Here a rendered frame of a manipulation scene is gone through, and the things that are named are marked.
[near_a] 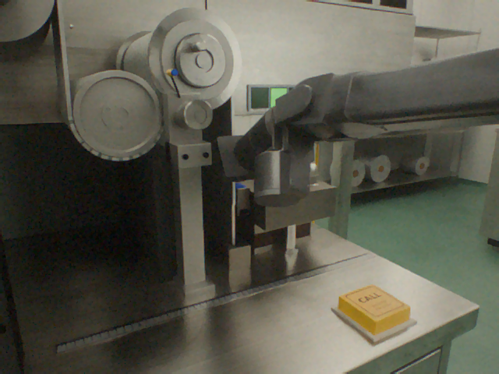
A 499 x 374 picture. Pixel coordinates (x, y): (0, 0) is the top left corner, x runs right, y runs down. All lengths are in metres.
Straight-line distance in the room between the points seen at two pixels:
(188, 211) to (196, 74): 0.20
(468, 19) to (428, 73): 5.24
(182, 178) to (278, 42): 0.60
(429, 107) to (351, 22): 0.88
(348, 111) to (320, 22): 0.76
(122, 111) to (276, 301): 0.36
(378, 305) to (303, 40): 0.76
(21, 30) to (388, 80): 0.43
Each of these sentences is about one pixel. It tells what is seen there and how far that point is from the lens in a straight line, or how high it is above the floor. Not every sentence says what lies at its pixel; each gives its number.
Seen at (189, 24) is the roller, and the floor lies 1.30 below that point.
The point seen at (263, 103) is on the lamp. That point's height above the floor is 1.17.
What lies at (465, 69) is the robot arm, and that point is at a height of 1.23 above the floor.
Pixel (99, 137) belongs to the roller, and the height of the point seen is 1.15.
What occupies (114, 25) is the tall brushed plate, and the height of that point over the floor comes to 1.34.
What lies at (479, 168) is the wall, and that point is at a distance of 5.43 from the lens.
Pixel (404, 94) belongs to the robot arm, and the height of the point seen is 1.21.
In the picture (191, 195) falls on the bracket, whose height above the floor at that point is 1.06.
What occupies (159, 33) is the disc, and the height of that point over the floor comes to 1.28.
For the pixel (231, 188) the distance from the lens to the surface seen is 0.63.
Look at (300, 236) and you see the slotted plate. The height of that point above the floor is 0.91.
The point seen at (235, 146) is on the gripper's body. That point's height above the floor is 1.13.
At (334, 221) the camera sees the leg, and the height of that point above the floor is 0.68.
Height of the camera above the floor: 1.21
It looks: 15 degrees down
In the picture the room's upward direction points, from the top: straight up
